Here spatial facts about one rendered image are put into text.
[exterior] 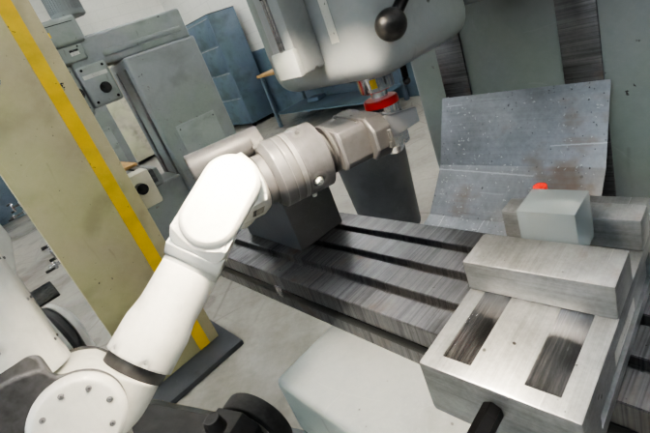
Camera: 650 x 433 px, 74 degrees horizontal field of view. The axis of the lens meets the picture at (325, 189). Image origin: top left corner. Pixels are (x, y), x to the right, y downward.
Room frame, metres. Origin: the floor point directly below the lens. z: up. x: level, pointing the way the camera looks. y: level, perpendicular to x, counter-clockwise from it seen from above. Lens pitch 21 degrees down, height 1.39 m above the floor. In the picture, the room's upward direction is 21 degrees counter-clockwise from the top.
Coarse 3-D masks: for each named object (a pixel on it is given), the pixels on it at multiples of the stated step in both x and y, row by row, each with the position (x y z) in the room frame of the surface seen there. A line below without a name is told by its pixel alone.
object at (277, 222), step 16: (320, 192) 0.83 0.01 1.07; (272, 208) 0.82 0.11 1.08; (288, 208) 0.78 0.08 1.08; (304, 208) 0.80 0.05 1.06; (320, 208) 0.82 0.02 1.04; (336, 208) 0.84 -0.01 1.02; (256, 224) 0.91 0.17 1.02; (272, 224) 0.84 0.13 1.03; (288, 224) 0.78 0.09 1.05; (304, 224) 0.79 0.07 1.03; (320, 224) 0.81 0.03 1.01; (336, 224) 0.83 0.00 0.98; (272, 240) 0.87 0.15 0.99; (288, 240) 0.81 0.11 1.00; (304, 240) 0.78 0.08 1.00
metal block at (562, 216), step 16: (544, 192) 0.43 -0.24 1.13; (560, 192) 0.41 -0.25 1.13; (576, 192) 0.40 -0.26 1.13; (528, 208) 0.41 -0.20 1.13; (544, 208) 0.40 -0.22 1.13; (560, 208) 0.39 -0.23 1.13; (576, 208) 0.38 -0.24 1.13; (528, 224) 0.40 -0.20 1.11; (544, 224) 0.39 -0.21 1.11; (560, 224) 0.38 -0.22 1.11; (576, 224) 0.37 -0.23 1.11; (592, 224) 0.40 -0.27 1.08; (544, 240) 0.39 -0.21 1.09; (560, 240) 0.38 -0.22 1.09; (576, 240) 0.37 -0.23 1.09
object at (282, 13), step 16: (256, 0) 0.50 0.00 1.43; (272, 0) 0.48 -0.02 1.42; (288, 0) 0.48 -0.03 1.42; (272, 16) 0.49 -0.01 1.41; (288, 16) 0.48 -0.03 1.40; (304, 16) 0.49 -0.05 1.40; (272, 32) 0.49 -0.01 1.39; (288, 32) 0.48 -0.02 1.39; (304, 32) 0.49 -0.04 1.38; (272, 48) 0.50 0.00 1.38; (288, 48) 0.48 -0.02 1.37; (304, 48) 0.48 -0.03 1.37; (288, 64) 0.48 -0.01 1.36; (304, 64) 0.48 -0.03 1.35; (320, 64) 0.49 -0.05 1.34
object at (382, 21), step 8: (400, 0) 0.42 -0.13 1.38; (408, 0) 0.42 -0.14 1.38; (392, 8) 0.40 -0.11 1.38; (400, 8) 0.41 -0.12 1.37; (376, 16) 0.41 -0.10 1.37; (384, 16) 0.40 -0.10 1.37; (392, 16) 0.40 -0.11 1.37; (400, 16) 0.40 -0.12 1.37; (376, 24) 0.41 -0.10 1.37; (384, 24) 0.40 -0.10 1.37; (392, 24) 0.39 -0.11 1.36; (400, 24) 0.40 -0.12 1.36; (376, 32) 0.41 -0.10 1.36; (384, 32) 0.40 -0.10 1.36; (392, 32) 0.40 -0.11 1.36; (400, 32) 0.40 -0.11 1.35; (384, 40) 0.41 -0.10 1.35; (392, 40) 0.40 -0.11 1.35
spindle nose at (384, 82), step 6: (372, 78) 0.54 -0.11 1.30; (378, 78) 0.54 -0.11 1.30; (384, 78) 0.54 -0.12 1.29; (390, 78) 0.55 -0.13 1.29; (360, 84) 0.56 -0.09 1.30; (366, 84) 0.55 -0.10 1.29; (378, 84) 0.54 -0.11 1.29; (384, 84) 0.54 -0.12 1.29; (390, 84) 0.55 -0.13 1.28; (360, 90) 0.56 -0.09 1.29; (366, 90) 0.55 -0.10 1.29; (372, 90) 0.55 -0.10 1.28; (378, 90) 0.54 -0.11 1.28
